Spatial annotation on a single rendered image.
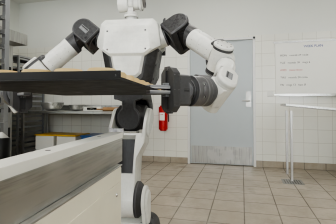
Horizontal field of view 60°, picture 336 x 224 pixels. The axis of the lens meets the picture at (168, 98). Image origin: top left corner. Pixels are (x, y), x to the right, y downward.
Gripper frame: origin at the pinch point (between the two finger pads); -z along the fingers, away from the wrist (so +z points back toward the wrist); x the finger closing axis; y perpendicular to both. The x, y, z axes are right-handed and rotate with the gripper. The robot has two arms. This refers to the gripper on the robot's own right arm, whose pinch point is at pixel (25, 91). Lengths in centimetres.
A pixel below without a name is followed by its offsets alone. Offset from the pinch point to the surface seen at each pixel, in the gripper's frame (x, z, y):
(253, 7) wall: 157, 191, 372
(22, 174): -11, -63, -12
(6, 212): -14, -65, -14
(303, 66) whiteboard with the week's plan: 59, 133, 417
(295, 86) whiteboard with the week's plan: 28, 143, 409
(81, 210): -19, -56, -4
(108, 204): -21, -49, 4
